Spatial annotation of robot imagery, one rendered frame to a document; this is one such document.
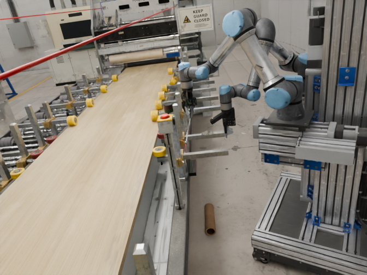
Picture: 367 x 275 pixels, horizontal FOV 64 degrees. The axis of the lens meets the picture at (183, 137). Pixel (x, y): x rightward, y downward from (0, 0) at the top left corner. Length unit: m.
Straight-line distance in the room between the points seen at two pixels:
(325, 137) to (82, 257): 1.28
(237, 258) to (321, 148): 1.07
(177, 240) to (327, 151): 0.84
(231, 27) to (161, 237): 1.11
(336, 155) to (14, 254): 1.47
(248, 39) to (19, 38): 10.70
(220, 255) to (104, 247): 1.25
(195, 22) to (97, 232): 3.47
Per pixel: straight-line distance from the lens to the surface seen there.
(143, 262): 0.79
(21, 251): 1.38
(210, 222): 2.44
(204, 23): 4.31
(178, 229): 1.50
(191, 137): 2.00
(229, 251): 2.33
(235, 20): 1.53
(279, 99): 1.51
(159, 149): 1.78
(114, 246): 1.21
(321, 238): 2.18
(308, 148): 1.60
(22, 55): 12.18
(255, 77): 1.83
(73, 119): 2.50
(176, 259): 1.37
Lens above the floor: 1.70
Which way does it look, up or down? 25 degrees down
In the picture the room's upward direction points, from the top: 8 degrees counter-clockwise
